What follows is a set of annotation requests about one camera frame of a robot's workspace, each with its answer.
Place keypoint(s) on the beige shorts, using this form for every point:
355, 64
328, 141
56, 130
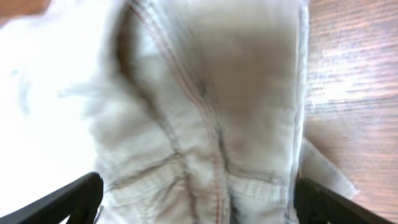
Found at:
191, 111

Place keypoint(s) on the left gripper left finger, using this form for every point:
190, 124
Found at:
77, 203

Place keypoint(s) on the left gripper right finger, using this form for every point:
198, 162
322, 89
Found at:
316, 204

